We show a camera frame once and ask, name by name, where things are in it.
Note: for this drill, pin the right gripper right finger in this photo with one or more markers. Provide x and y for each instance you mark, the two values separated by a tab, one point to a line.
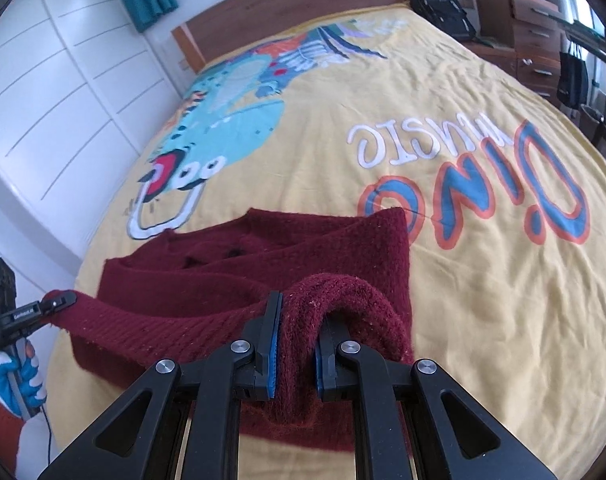
415	421

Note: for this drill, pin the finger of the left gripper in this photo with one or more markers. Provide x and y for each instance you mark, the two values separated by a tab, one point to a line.
55	303

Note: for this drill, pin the maroon knitted sweater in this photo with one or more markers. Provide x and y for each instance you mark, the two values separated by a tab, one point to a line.
181	296

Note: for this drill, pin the orange sleeved left forearm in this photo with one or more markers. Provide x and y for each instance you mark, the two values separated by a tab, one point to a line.
10	431

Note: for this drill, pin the gloved left hand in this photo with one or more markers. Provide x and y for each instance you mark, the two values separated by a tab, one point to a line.
22	390

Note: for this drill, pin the white wardrobe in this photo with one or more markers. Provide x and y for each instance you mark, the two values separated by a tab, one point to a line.
81	94

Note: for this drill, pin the yellow dino print bedspread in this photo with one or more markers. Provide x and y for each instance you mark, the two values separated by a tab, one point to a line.
504	200

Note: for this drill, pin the black hanging bag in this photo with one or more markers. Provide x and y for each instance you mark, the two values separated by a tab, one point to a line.
573	84

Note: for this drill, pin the wooden drawer chest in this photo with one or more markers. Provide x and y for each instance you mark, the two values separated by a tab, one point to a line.
522	38

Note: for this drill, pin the black backpack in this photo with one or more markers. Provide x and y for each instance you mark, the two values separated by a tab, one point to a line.
446	15

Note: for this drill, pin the wooden headboard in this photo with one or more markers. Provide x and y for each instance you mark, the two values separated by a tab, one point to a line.
232	24

